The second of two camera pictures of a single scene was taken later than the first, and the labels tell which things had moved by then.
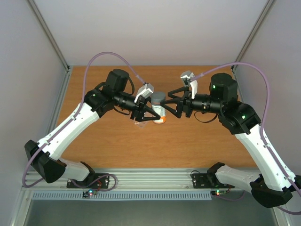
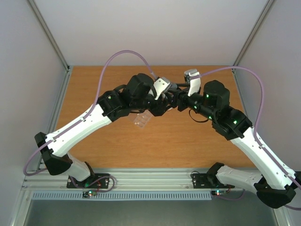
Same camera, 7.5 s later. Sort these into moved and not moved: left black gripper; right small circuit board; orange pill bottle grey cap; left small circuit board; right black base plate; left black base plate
Moved: left black gripper; orange pill bottle grey cap
Not moved: left small circuit board; left black base plate; right black base plate; right small circuit board
